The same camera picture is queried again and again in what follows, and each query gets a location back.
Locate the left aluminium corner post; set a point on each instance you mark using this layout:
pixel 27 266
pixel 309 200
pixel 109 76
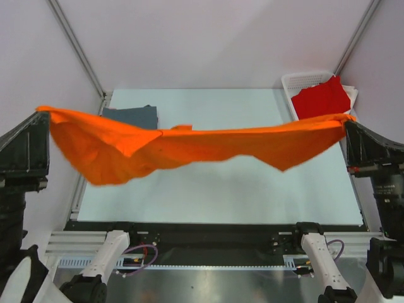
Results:
pixel 73 41

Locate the white plastic basket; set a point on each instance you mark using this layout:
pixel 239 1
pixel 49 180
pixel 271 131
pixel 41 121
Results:
pixel 295 82

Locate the aluminium corner post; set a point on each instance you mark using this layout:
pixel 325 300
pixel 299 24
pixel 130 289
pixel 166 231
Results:
pixel 357 35
pixel 73 41

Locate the orange t-shirt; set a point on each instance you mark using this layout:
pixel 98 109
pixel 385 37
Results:
pixel 107 152

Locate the white cable duct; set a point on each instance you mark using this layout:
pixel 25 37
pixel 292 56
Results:
pixel 284 263

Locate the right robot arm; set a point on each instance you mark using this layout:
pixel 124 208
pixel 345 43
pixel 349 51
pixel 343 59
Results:
pixel 379 276

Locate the red t-shirt in basket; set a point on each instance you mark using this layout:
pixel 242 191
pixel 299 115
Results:
pixel 323 99

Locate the right aluminium corner post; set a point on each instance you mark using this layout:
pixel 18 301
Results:
pixel 357 35

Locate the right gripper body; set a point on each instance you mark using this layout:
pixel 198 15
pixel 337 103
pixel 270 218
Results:
pixel 368 168

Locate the aluminium frame rail front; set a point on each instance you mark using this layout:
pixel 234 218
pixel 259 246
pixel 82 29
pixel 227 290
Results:
pixel 87 243

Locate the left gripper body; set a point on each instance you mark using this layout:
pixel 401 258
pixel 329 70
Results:
pixel 12 206

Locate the white cloth in basket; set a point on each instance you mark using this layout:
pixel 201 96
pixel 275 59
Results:
pixel 352 94

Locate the grey folded t-shirt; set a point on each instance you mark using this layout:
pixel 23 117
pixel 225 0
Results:
pixel 141 117

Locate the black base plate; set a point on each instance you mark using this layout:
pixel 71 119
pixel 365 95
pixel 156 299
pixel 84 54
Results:
pixel 183 243

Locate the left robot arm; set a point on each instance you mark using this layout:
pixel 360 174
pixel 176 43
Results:
pixel 26 278

